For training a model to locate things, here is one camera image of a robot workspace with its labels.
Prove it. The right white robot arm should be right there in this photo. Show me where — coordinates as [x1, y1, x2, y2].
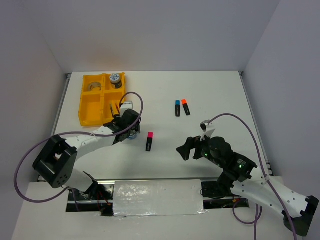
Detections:
[176, 136, 319, 237]

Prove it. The orange highlighter marker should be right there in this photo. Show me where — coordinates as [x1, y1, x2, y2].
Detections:
[181, 99, 191, 116]

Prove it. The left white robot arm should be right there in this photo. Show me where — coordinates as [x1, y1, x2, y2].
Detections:
[32, 109, 141, 200]

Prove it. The clear tape roll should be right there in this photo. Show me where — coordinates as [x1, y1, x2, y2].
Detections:
[87, 82, 102, 92]

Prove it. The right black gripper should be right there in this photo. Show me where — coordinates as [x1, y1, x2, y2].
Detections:
[176, 130, 224, 168]

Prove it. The blue highlighter marker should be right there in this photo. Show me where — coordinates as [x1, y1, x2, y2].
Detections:
[175, 100, 181, 117]

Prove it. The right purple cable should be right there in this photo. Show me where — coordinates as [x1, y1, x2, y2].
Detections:
[207, 113, 298, 240]

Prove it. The yellow four-compartment plastic bin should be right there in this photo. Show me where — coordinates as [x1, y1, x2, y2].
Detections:
[78, 72, 126, 127]

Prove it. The blue-lidded round jar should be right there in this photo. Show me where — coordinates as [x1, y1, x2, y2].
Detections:
[109, 73, 122, 89]
[128, 133, 139, 140]

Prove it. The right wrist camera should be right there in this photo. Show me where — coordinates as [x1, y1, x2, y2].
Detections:
[200, 120, 216, 141]

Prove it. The metal base rail plate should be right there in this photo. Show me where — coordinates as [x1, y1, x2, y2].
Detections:
[66, 179, 250, 217]

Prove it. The blue pen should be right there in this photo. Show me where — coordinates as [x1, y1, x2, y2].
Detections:
[109, 103, 114, 117]

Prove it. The pink highlighter marker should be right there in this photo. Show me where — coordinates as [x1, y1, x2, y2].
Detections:
[145, 132, 154, 152]

